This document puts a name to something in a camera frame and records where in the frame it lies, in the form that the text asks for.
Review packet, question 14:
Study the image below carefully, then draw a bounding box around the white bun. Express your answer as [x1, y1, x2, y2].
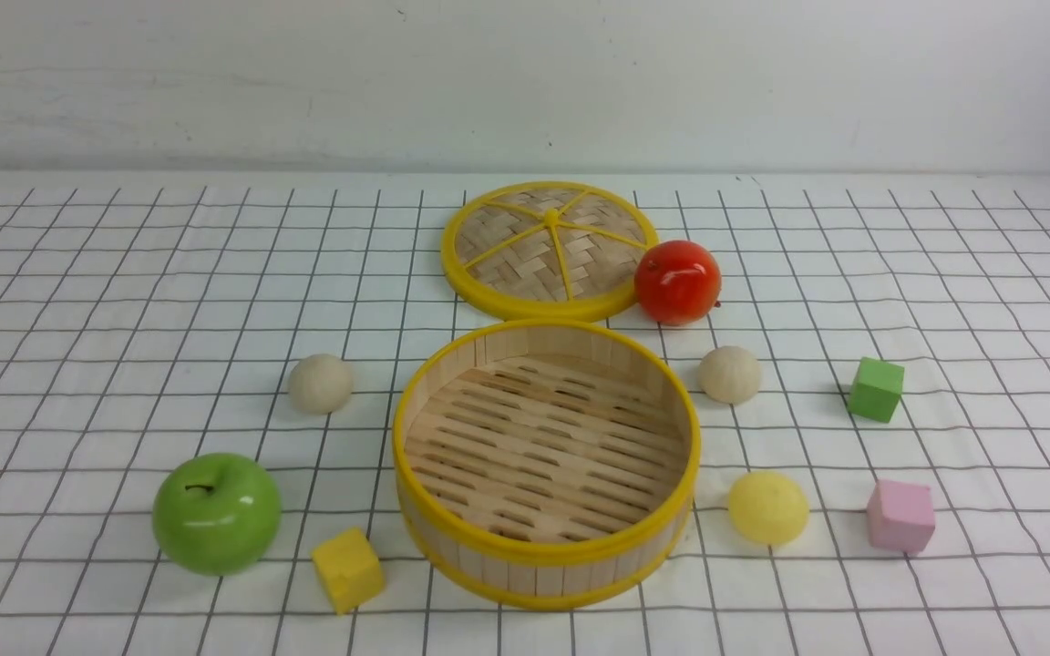
[696, 345, 762, 405]
[287, 354, 355, 415]

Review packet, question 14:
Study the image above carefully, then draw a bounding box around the woven bamboo steamer lid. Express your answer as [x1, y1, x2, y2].
[440, 181, 660, 323]

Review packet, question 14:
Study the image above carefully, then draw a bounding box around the bamboo steamer tray yellow rim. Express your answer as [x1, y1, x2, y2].
[392, 319, 701, 611]

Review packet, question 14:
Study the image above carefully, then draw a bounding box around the red tomato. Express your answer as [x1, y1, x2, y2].
[633, 240, 722, 325]

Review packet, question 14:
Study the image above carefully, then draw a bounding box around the yellow cube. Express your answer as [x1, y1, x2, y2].
[310, 527, 385, 615]

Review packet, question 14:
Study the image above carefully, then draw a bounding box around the yellow bun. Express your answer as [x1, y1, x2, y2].
[728, 470, 811, 547]

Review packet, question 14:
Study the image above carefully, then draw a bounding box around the green cube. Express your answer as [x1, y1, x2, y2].
[847, 357, 905, 424]

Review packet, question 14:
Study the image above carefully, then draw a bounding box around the green apple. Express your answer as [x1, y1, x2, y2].
[151, 452, 284, 577]

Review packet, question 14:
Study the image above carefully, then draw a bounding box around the white grid tablecloth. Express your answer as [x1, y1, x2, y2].
[0, 173, 1050, 655]

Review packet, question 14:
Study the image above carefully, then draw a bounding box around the pink cube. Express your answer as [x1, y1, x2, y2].
[866, 480, 936, 555]

